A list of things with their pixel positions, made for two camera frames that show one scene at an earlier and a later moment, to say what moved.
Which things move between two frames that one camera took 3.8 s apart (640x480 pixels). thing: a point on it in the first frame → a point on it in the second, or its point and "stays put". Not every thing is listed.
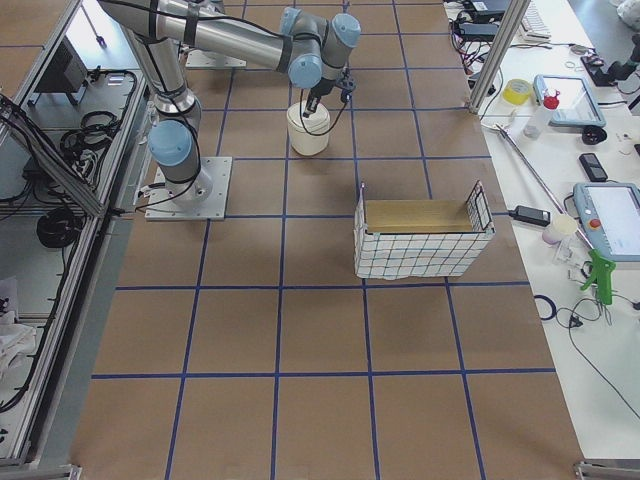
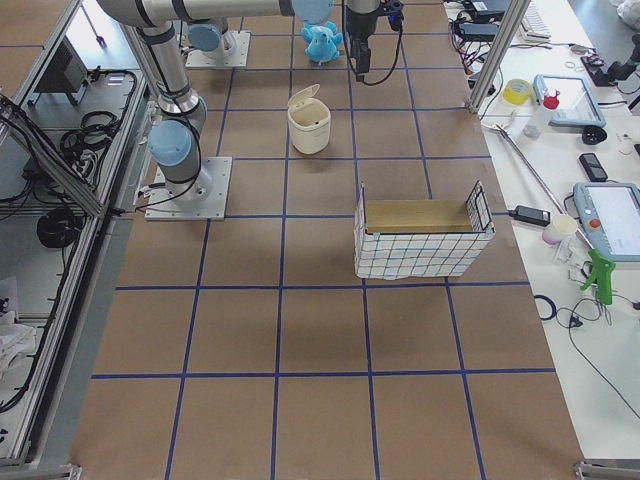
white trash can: x=308 y=136 stays put
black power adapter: x=537 y=216 stays put
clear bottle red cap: x=538 y=122 stays put
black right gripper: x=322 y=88 → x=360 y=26
